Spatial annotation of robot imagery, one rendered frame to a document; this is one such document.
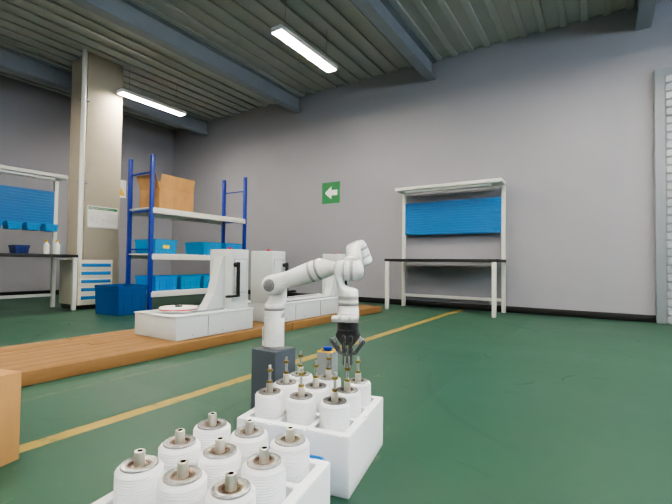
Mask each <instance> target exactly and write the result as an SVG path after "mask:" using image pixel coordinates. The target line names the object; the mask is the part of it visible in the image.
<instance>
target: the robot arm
mask: <svg viewBox="0 0 672 504"><path fill-rule="evenodd" d="M371 262H372V257H371V254H370V252H369V249H368V246H367V244H366V242H365V241H364V240H356V241H354V242H351V243H349V244H348V245H347V246H346V256H345V258H344V260H339V261H337V262H334V261H330V260H326V259H315V260H312V261H309V262H307V263H304V264H302V265H299V266H297V267H295V268H293V269H290V270H288V271H285V272H282V273H278V274H273V275H268V276H266V277H265V278H264V279H263V281H262V283H261V289H262V291H263V292H264V293H265V294H268V295H269V296H268V300H267V302H266V303H265V305H264V326H263V327H262V348H264V349H266V350H280V349H283V348H284V328H285V305H286V301H287V288H290V287H293V286H298V285H304V284H309V283H313V282H316V281H319V280H322V279H324V278H327V277H330V276H333V275H334V276H335V280H336V283H337V288H338V310H337V315H333V316H332V317H331V322H337V332H336V334H335V335H336V336H334V337H332V338H331V339H330V340H329V341H330V343H331V344H332V346H333V347H334V348H335V350H336V351H337V353H338V354H341V355H342V356H343V360H342V364H343V365H344V367H346V364H347V345H348V346H349V347H348V367H351V366H352V364H353V357H352V356H353V355H356V354H357V353H358V352H359V350H360V349H361V348H362V346H363V345H364V344H365V342H366V339H363V338H362V337H360V333H359V308H358V290H357V289H356V288H352V287H348V286H346V285H345V283H344V281H358V280H360V279H362V277H363V275H364V267H363V266H366V265H368V264H370V263H371ZM337 339H338V341H339V342H340V344H341V345H342V349H341V348H340V346H339V345H338V344H337ZM358 339H359V342H358V343H359V346H358V347H357V348H356V349H355V350H354V351H353V345H354V344H355V343H356V342H357V340H358Z"/></svg>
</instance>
